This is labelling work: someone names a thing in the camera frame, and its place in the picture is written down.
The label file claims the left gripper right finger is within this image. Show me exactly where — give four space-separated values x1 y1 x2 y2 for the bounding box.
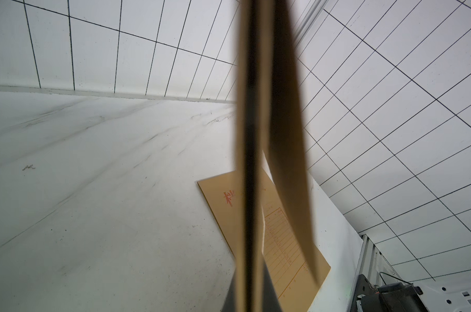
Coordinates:
262 263 282 312

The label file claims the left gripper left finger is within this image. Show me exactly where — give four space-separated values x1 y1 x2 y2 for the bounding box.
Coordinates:
221 272 236 312

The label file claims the kraft file bag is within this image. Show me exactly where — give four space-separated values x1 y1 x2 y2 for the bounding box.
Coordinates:
234 1 320 311
197 172 330 311

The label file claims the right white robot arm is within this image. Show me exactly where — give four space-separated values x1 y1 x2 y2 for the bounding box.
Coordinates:
347 272 471 311

